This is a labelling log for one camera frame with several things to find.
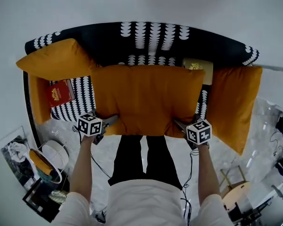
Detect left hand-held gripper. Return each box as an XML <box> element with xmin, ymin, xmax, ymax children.
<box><xmin>77</xmin><ymin>110</ymin><xmax>120</xmax><ymax>146</ymax></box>

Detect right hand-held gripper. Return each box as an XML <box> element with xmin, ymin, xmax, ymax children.
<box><xmin>173</xmin><ymin>113</ymin><xmax>213</xmax><ymax>151</ymax></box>

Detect orange pillow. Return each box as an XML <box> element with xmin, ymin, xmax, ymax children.
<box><xmin>16</xmin><ymin>38</ymin><xmax>100</xmax><ymax>81</ymax></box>
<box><xmin>91</xmin><ymin>64</ymin><xmax>206</xmax><ymax>139</ymax></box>
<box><xmin>206</xmin><ymin>65</ymin><xmax>263</xmax><ymax>156</ymax></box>
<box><xmin>28</xmin><ymin>75</ymin><xmax>52</xmax><ymax>125</ymax></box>

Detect black white patterned sofa seat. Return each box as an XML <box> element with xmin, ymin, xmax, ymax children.
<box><xmin>23</xmin><ymin>21</ymin><xmax>260</xmax><ymax>148</ymax></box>

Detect person's left forearm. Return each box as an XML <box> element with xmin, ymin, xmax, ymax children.
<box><xmin>69</xmin><ymin>135</ymin><xmax>96</xmax><ymax>203</ymax></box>

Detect person's right forearm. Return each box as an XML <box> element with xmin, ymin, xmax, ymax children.
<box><xmin>196</xmin><ymin>143</ymin><xmax>222</xmax><ymax>203</ymax></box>

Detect person's black trousers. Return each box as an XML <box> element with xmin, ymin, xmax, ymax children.
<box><xmin>108</xmin><ymin>134</ymin><xmax>183</xmax><ymax>191</ymax></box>

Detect red book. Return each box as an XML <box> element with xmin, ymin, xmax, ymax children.
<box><xmin>46</xmin><ymin>79</ymin><xmax>76</xmax><ymax>108</ymax></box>

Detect cream book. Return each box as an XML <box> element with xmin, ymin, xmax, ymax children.
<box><xmin>182</xmin><ymin>57</ymin><xmax>214</xmax><ymax>86</ymax></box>

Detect round white-rimmed side table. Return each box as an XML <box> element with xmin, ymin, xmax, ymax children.
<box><xmin>28</xmin><ymin>148</ymin><xmax>63</xmax><ymax>185</ymax></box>

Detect orange folded cloth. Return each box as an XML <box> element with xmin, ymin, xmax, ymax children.
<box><xmin>29</xmin><ymin>150</ymin><xmax>54</xmax><ymax>176</ymax></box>

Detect teal cloth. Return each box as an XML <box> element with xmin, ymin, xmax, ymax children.
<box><xmin>36</xmin><ymin>167</ymin><xmax>53</xmax><ymax>183</ymax></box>

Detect wooden chair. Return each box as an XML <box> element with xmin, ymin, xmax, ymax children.
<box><xmin>220</xmin><ymin>165</ymin><xmax>252</xmax><ymax>212</ymax></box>

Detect person's white shirt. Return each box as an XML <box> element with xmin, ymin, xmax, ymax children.
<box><xmin>50</xmin><ymin>178</ymin><xmax>235</xmax><ymax>226</ymax></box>

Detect black and white poster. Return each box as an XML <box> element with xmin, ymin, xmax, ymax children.
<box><xmin>0</xmin><ymin>135</ymin><xmax>37</xmax><ymax>187</ymax></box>

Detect black cable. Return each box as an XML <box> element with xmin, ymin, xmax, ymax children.
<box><xmin>72</xmin><ymin>125</ymin><xmax>112</xmax><ymax>179</ymax></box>
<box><xmin>180</xmin><ymin>148</ymin><xmax>200</xmax><ymax>225</ymax></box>

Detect black picture frame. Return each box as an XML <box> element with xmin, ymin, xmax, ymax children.
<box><xmin>22</xmin><ymin>172</ymin><xmax>70</xmax><ymax>223</ymax></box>

